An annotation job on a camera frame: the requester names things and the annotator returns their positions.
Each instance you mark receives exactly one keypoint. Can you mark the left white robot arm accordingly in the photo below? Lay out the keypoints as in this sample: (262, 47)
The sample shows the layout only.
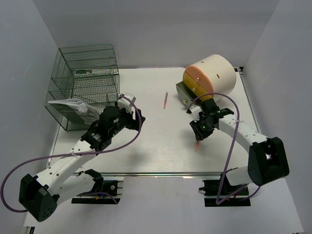
(42, 193)

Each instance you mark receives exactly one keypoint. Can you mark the purple pink pen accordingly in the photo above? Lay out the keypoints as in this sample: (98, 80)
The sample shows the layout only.
(165, 100)

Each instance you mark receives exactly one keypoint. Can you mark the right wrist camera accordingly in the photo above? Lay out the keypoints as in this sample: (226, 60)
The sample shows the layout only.
(194, 111)

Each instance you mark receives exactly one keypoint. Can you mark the round white drawer organizer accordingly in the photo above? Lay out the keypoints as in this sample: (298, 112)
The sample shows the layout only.
(213, 74)

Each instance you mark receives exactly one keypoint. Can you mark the green wire mesh rack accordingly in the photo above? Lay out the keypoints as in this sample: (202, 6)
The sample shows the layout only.
(88, 73)

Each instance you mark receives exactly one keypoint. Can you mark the orange pink pen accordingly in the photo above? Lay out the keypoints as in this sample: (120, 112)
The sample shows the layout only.
(197, 146)

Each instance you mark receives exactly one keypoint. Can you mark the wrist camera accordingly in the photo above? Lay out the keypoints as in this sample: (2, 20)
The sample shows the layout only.
(126, 102)
(194, 111)

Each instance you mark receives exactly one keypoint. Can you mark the grey setup guide booklet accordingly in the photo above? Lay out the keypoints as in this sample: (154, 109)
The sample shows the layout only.
(75, 109)

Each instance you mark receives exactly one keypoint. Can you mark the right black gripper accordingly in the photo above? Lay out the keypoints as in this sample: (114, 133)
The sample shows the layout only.
(200, 135)

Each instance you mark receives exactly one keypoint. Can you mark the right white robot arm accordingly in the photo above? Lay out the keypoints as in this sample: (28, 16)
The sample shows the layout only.
(267, 159)

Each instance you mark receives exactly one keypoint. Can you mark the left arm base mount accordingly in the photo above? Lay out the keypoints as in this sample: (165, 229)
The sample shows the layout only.
(104, 191)

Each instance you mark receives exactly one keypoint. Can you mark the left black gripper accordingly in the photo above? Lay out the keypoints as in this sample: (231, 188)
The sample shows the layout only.
(134, 124)

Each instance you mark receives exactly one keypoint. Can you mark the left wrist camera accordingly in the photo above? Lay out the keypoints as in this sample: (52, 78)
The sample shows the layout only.
(126, 102)

